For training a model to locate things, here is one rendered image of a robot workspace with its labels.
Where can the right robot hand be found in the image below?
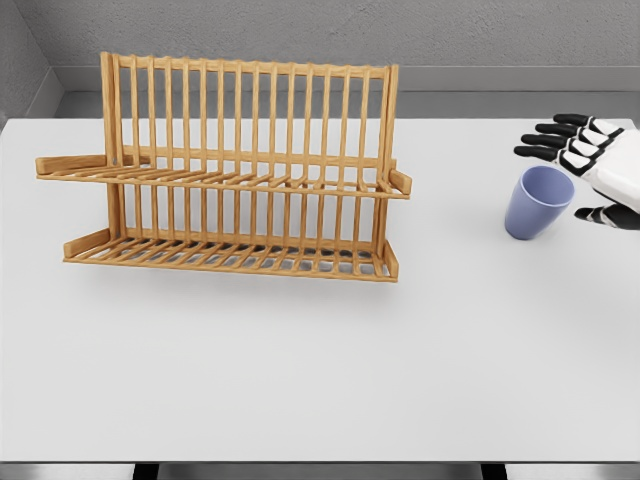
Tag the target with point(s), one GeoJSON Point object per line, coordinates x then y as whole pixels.
{"type": "Point", "coordinates": [618, 169]}

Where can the blue plastic cup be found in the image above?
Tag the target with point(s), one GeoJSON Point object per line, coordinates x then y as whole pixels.
{"type": "Point", "coordinates": [535, 209]}

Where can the wooden two-tier dish rack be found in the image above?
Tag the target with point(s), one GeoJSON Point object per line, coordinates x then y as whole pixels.
{"type": "Point", "coordinates": [239, 178]}

